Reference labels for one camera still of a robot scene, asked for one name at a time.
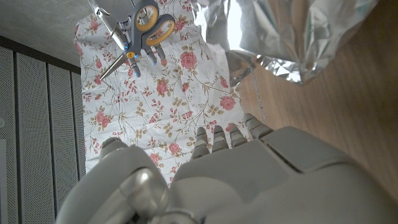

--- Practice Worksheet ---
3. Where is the crumpled aluminum foil sheet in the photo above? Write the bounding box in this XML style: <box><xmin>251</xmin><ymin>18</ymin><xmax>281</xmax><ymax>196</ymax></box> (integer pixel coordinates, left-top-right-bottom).
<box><xmin>191</xmin><ymin>0</ymin><xmax>379</xmax><ymax>88</ymax></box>

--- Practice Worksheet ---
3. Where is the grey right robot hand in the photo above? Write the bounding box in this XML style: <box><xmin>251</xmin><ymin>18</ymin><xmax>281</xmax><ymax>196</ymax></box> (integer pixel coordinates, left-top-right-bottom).
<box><xmin>88</xmin><ymin>0</ymin><xmax>167</xmax><ymax>78</ymax></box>

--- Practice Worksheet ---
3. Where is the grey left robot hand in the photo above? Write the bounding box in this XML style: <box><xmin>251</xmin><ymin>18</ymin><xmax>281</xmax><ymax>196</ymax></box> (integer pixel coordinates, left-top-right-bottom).
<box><xmin>55</xmin><ymin>112</ymin><xmax>398</xmax><ymax>224</ymax></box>

